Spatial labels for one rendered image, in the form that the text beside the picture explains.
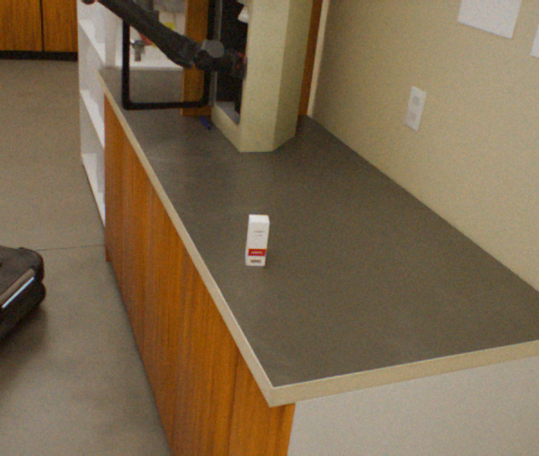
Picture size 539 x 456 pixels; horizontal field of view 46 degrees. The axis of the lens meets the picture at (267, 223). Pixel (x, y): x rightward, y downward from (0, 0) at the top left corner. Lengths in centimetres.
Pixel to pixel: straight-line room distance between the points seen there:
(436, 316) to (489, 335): 11
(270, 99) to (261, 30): 21
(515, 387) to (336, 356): 42
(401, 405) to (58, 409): 146
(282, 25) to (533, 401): 120
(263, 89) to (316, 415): 111
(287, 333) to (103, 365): 148
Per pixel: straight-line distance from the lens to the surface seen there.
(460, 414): 137
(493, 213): 168
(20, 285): 266
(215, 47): 198
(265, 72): 196
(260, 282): 133
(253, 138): 201
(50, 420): 239
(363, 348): 120
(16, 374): 259
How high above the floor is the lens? 164
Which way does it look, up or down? 26 degrees down
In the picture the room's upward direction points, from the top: 7 degrees clockwise
